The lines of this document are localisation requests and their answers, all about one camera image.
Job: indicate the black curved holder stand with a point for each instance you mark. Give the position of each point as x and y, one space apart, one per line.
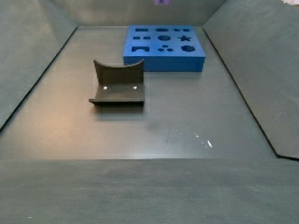
119 79

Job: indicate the purple three prong object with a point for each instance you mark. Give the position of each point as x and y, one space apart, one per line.
158 2

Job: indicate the blue shape sorter block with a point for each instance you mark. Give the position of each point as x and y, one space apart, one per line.
169 48

